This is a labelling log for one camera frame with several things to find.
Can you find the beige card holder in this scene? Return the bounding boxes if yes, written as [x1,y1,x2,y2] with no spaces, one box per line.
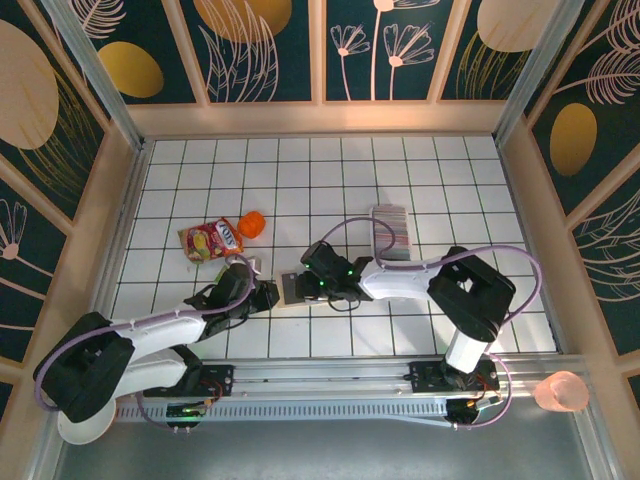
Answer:
[278,269,321,308]

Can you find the grey credit card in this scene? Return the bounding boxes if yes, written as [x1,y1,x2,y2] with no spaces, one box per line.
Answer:
[281,272,302,304]

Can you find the stack of assorted credit cards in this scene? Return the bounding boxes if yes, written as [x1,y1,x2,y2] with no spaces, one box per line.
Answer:
[372,204,414,262]

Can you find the red snack bag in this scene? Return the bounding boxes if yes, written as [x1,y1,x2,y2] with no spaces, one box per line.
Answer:
[178,215,245,264]

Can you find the orange ball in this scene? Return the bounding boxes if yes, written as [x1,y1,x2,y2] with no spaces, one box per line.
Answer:
[236,210,266,240]

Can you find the white bowl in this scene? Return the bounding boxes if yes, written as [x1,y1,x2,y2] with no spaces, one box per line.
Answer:
[57,399,117,446]

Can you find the pink plastic cup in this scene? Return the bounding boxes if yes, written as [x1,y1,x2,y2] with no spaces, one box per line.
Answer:
[532,370,590,414]

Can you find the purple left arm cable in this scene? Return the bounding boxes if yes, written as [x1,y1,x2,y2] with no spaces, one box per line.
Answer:
[32,253,259,414]

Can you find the aluminium mounting rail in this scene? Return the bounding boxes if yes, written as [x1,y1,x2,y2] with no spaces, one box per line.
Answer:
[142,355,589,401]

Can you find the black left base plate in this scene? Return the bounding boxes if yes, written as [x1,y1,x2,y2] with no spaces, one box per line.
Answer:
[197,364,236,400]

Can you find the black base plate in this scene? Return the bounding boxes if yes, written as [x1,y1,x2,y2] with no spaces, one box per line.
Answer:
[408,360,501,396]
[197,364,236,400]

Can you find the perforated grey cable duct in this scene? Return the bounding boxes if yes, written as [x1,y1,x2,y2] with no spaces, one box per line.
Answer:
[115,398,454,427]

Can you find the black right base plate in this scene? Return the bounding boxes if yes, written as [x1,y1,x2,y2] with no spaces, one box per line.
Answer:
[408,360,501,396]

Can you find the aluminium frame post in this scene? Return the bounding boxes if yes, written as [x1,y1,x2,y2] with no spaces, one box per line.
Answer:
[493,0,587,146]
[42,0,146,151]

